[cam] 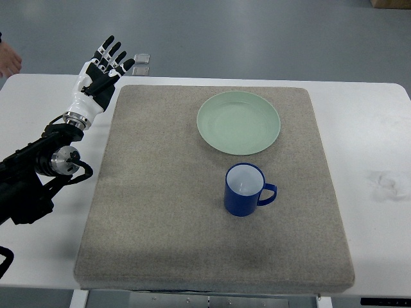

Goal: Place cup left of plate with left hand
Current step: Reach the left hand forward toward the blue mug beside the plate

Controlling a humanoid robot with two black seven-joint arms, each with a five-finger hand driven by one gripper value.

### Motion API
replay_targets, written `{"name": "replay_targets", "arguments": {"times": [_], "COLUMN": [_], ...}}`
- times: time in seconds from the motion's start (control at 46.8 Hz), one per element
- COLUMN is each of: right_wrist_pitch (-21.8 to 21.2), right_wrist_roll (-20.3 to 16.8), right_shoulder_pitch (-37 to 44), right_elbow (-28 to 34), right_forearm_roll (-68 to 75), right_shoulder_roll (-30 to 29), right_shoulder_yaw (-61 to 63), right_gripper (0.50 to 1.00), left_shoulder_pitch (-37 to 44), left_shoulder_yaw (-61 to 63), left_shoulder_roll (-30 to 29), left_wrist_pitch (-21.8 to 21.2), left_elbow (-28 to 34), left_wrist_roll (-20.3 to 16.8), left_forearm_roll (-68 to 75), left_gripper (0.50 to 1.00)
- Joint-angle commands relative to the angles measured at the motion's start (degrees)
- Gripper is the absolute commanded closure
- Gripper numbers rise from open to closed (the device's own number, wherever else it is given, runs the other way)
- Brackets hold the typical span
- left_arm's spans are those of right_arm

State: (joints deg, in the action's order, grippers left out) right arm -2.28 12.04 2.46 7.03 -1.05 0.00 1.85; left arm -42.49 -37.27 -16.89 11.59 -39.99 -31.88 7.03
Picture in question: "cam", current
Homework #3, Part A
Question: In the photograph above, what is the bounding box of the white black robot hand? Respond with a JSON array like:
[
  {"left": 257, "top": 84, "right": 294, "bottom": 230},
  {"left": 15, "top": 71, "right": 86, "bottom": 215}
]
[{"left": 62, "top": 35, "right": 135, "bottom": 130}]

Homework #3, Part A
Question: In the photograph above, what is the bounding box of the blue cup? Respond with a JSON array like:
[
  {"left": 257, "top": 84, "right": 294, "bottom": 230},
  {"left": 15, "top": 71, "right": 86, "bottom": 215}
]
[{"left": 223, "top": 162, "right": 277, "bottom": 217}]

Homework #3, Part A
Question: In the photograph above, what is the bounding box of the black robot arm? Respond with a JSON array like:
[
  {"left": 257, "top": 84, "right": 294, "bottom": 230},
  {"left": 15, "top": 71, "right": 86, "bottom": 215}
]
[{"left": 1, "top": 115, "right": 93, "bottom": 225}]

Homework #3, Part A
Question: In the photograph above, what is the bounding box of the lower floor socket plate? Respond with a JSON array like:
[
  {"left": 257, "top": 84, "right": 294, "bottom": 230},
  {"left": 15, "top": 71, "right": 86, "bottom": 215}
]
[{"left": 132, "top": 67, "right": 150, "bottom": 76}]

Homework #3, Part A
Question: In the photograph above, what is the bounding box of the floor socket plate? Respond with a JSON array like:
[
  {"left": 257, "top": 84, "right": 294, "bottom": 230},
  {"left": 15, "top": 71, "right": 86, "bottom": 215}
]
[
  {"left": 132, "top": 67, "right": 150, "bottom": 76},
  {"left": 134, "top": 53, "right": 150, "bottom": 64}
]

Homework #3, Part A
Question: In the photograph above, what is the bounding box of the upper floor socket plate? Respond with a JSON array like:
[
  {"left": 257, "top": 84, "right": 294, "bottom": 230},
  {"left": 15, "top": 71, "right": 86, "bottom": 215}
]
[{"left": 134, "top": 53, "right": 150, "bottom": 64}]

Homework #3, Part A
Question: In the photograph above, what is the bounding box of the green plate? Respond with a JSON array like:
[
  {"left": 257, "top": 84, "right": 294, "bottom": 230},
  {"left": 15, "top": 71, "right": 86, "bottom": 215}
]
[{"left": 197, "top": 90, "right": 281, "bottom": 156}]

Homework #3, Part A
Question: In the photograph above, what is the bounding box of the person's bare foot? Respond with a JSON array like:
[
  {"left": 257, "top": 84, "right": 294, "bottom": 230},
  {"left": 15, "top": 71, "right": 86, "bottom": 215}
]
[{"left": 0, "top": 41, "right": 22, "bottom": 78}]

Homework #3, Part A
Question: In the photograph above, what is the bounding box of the beige felt mat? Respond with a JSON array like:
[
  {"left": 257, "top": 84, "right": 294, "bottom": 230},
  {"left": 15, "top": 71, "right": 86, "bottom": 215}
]
[{"left": 74, "top": 85, "right": 355, "bottom": 294}]

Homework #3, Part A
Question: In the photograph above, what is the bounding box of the cardboard box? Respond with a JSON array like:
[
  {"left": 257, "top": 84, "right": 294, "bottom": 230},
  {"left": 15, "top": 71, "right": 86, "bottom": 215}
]
[{"left": 370, "top": 0, "right": 411, "bottom": 10}]

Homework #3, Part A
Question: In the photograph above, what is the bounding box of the black control panel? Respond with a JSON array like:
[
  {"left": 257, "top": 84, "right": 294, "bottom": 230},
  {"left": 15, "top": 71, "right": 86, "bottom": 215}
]
[{"left": 360, "top": 297, "right": 411, "bottom": 307}]

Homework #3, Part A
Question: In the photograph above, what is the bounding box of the black cable loop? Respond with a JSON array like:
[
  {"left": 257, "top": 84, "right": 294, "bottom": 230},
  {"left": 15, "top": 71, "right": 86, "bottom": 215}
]
[{"left": 0, "top": 246, "right": 15, "bottom": 279}]

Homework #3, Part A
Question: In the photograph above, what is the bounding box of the metal table frame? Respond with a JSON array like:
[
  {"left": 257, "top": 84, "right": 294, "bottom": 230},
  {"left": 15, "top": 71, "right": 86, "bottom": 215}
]
[{"left": 69, "top": 288, "right": 333, "bottom": 308}]

